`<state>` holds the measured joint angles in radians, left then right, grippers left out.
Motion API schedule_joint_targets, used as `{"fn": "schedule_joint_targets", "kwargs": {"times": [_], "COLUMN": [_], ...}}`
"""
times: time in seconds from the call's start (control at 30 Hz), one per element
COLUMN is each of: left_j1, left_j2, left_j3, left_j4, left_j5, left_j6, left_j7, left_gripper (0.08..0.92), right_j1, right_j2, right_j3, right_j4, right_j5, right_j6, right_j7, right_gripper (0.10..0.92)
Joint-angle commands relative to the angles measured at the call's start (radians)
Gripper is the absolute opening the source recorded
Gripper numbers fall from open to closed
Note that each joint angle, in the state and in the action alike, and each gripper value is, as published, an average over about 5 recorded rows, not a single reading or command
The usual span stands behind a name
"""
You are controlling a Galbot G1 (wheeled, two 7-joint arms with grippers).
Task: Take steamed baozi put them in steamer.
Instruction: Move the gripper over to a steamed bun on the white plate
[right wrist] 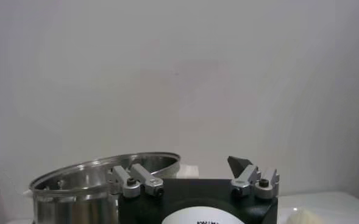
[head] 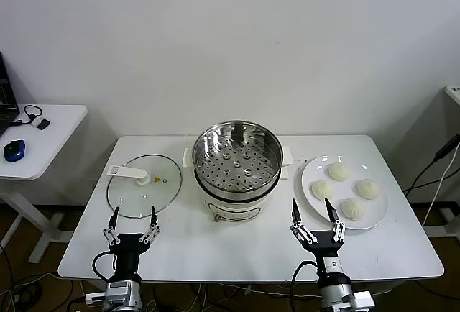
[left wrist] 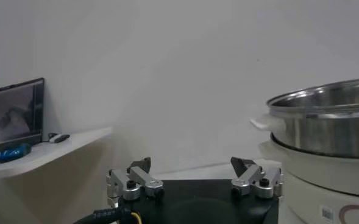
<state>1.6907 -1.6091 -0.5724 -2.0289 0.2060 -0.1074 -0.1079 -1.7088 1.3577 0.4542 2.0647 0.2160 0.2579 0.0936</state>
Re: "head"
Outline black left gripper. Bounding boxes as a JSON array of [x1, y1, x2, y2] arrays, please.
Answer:
[[101, 206, 161, 281]]

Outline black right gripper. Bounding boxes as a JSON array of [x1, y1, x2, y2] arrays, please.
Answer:
[[290, 198, 348, 285]]

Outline white steamed baozi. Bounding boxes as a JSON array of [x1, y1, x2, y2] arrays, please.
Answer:
[[340, 198, 367, 221], [310, 180, 335, 201], [355, 178, 381, 200], [326, 162, 351, 183]]

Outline stainless steel steamer basket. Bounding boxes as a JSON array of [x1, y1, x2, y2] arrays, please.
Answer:
[[182, 120, 294, 200]]

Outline white round plate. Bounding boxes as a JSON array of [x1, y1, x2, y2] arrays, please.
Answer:
[[300, 153, 390, 230]]

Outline round glass pot lid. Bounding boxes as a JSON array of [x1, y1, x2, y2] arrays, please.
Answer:
[[105, 152, 183, 219]]

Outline white electric cooking pot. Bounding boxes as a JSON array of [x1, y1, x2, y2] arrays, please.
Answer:
[[193, 166, 290, 224]]

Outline white side table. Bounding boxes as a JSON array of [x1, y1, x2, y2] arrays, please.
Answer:
[[0, 104, 88, 265]]

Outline blue computer mouse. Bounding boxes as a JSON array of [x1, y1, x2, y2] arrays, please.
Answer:
[[2, 139, 27, 163]]

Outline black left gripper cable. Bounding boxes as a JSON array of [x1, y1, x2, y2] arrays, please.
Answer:
[[91, 252, 118, 283]]

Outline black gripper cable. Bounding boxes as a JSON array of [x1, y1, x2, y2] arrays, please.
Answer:
[[91, 252, 118, 283], [291, 260, 321, 312]]

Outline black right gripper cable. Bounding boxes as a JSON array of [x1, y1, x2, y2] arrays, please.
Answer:
[[291, 260, 321, 312]]

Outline white hanging cable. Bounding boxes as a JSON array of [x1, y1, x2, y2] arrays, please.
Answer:
[[422, 153, 460, 226]]

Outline black wired earphone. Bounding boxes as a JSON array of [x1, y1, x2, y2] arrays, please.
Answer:
[[10, 105, 44, 128]]

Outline black power adapter cable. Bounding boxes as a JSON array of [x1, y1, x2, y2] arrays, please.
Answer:
[[402, 135, 460, 197]]

